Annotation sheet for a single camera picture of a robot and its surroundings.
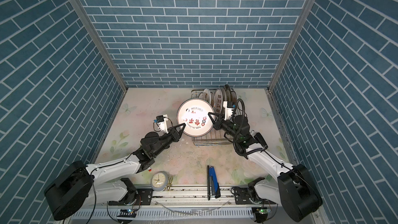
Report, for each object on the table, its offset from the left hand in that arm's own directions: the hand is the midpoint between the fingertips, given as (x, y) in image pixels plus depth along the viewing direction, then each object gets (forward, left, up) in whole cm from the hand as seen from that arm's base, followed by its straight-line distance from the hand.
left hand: (186, 126), depth 77 cm
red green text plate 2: (+25, -18, -9) cm, 33 cm away
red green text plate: (+6, -4, +3) cm, 8 cm away
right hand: (+5, -10, +5) cm, 12 cm away
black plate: (+24, -24, 0) cm, 33 cm away
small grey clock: (-21, +14, -16) cm, 30 cm away
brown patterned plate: (+22, -27, -2) cm, 35 cm away
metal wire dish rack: (+3, -16, -19) cm, 25 cm away
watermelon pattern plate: (+28, -11, -6) cm, 30 cm away
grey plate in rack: (+20, -21, -1) cm, 28 cm away
